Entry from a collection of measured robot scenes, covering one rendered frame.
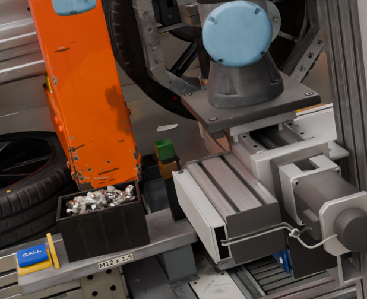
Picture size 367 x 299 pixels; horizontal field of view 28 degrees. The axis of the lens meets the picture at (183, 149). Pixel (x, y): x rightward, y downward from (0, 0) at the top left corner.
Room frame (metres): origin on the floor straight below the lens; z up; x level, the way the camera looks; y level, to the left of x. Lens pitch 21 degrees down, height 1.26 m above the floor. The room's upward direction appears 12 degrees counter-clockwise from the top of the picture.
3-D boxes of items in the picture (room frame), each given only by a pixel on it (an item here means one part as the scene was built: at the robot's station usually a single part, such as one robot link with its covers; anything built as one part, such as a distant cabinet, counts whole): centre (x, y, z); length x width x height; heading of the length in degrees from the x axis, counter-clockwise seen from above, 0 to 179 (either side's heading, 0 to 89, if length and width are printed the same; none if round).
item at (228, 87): (1.41, -0.14, 0.87); 0.15 x 0.15 x 0.10
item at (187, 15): (1.81, -0.09, 0.93); 0.09 x 0.05 x 0.05; 12
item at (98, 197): (1.64, 0.22, 0.51); 0.20 x 0.14 x 0.13; 93
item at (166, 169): (1.68, 0.04, 0.59); 0.04 x 0.04 x 0.04; 12
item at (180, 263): (2.18, 0.08, 0.26); 0.42 x 0.18 x 0.35; 12
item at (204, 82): (1.79, -0.10, 0.83); 0.04 x 0.04 x 0.16
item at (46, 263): (1.60, 0.40, 0.45); 0.08 x 0.08 x 0.01; 12
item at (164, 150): (1.68, 0.04, 0.64); 0.04 x 0.04 x 0.04; 12
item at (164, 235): (1.64, 0.24, 0.44); 0.43 x 0.17 x 0.03; 102
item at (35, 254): (1.60, 0.40, 0.47); 0.07 x 0.07 x 0.02; 12
